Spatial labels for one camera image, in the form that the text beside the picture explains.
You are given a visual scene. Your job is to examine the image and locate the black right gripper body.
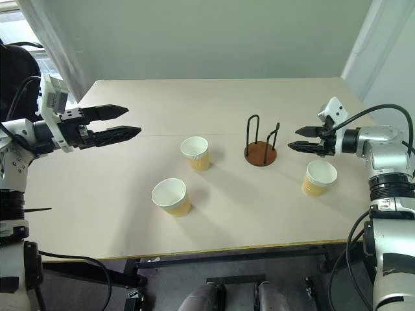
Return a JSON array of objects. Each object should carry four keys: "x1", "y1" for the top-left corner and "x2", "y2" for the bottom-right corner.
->
[{"x1": 319, "y1": 117, "x2": 338, "y2": 158}]

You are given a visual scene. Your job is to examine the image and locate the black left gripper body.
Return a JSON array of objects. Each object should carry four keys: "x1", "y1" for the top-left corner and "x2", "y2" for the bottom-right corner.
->
[{"x1": 57, "y1": 108, "x2": 98, "y2": 150}]

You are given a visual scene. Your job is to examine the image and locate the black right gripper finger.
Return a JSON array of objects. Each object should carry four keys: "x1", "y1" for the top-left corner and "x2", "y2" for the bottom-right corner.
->
[
  {"x1": 287, "y1": 141, "x2": 322, "y2": 154},
  {"x1": 294, "y1": 126, "x2": 324, "y2": 137}
]

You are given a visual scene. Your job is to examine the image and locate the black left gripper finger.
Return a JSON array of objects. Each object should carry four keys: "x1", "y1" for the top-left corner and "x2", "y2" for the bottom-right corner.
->
[
  {"x1": 90, "y1": 125, "x2": 143, "y2": 148},
  {"x1": 84, "y1": 104, "x2": 130, "y2": 122}
]

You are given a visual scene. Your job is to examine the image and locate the tan ribbed paper cup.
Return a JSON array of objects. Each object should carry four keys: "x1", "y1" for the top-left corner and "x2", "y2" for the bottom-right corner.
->
[
  {"x1": 301, "y1": 160, "x2": 338, "y2": 198},
  {"x1": 151, "y1": 178, "x2": 192, "y2": 218},
  {"x1": 180, "y1": 136, "x2": 211, "y2": 172}
]

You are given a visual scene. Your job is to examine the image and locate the black chair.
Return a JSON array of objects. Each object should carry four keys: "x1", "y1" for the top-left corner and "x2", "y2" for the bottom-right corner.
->
[{"x1": 0, "y1": 38, "x2": 42, "y2": 123}]

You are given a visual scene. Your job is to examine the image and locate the white curtain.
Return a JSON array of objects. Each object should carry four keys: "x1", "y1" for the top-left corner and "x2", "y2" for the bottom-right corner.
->
[{"x1": 18, "y1": 0, "x2": 98, "y2": 102}]

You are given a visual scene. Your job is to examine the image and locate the window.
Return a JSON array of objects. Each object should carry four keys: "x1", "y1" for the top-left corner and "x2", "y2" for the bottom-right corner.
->
[{"x1": 0, "y1": 0, "x2": 71, "y2": 106}]

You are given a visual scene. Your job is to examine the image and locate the black table leg strut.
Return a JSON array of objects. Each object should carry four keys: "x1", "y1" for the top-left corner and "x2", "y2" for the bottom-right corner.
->
[{"x1": 41, "y1": 260, "x2": 148, "y2": 290}]

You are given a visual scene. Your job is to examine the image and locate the dark rounded shape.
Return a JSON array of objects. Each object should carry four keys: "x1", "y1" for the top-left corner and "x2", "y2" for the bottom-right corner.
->
[
  {"x1": 258, "y1": 281, "x2": 292, "y2": 311},
  {"x1": 178, "y1": 281, "x2": 222, "y2": 311}
]

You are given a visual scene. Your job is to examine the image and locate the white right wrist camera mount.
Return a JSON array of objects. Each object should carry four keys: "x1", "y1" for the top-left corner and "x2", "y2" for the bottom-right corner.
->
[{"x1": 316, "y1": 97, "x2": 350, "y2": 156}]

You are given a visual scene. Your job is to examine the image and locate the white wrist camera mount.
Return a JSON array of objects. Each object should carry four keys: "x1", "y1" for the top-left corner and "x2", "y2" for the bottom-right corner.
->
[
  {"x1": 35, "y1": 73, "x2": 74, "y2": 154},
  {"x1": 316, "y1": 97, "x2": 350, "y2": 156}
]

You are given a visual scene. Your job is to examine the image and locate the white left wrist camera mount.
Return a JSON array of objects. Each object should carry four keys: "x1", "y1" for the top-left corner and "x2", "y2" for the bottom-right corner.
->
[{"x1": 35, "y1": 73, "x2": 74, "y2": 154}]

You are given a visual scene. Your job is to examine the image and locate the brown cup holder stand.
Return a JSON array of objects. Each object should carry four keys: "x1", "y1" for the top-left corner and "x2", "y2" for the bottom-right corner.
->
[{"x1": 243, "y1": 113, "x2": 280, "y2": 167}]

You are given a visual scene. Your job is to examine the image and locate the black table frame bar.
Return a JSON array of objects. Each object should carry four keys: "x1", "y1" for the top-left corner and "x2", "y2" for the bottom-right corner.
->
[{"x1": 134, "y1": 244, "x2": 329, "y2": 270}]

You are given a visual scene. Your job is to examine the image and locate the black metal floor frame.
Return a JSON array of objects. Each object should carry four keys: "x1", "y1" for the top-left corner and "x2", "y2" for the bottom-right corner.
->
[{"x1": 206, "y1": 274, "x2": 267, "y2": 311}]

